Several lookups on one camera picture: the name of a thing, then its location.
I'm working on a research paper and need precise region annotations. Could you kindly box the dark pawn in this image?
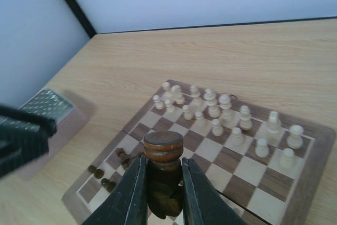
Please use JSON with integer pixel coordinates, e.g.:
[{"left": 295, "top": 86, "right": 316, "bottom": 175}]
[
  {"left": 87, "top": 165, "right": 104, "bottom": 179},
  {"left": 101, "top": 178, "right": 116, "bottom": 193}
]

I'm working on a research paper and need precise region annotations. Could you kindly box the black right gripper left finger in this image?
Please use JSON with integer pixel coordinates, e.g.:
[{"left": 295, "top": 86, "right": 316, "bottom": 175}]
[{"left": 83, "top": 155, "right": 147, "bottom": 225}]

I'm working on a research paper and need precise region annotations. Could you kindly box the dark wooden queen piece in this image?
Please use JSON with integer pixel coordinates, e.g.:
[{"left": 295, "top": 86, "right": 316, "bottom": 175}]
[{"left": 143, "top": 131, "right": 183, "bottom": 219}]

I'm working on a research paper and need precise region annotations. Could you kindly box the wooden chess board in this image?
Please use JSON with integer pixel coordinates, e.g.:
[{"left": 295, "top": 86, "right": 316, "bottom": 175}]
[{"left": 62, "top": 96, "right": 336, "bottom": 224}]

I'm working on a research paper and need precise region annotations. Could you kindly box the black enclosure frame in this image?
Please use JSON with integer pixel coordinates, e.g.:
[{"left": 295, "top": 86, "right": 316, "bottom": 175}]
[{"left": 44, "top": 0, "right": 337, "bottom": 38}]

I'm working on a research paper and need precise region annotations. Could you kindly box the metal tin lid left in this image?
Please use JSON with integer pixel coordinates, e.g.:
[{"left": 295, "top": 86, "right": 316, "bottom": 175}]
[{"left": 16, "top": 88, "right": 88, "bottom": 181}]

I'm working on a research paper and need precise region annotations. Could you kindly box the white pieces row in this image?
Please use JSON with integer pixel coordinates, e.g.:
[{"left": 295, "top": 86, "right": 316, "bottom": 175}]
[{"left": 141, "top": 85, "right": 275, "bottom": 165}]

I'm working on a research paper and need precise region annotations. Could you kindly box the pile of dark pieces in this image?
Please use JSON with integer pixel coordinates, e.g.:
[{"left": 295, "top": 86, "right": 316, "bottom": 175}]
[{"left": 115, "top": 148, "right": 144, "bottom": 170}]

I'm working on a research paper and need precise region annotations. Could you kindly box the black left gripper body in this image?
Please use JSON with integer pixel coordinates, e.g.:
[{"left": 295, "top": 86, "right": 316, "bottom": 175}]
[{"left": 1, "top": 104, "right": 57, "bottom": 177}]

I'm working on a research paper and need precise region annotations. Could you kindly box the white rook corner piece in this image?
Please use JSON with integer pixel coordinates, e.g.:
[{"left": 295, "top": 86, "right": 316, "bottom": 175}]
[{"left": 286, "top": 124, "right": 304, "bottom": 149}]

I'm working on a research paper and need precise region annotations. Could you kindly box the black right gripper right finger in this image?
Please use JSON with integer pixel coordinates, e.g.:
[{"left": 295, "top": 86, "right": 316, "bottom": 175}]
[{"left": 182, "top": 158, "right": 246, "bottom": 225}]

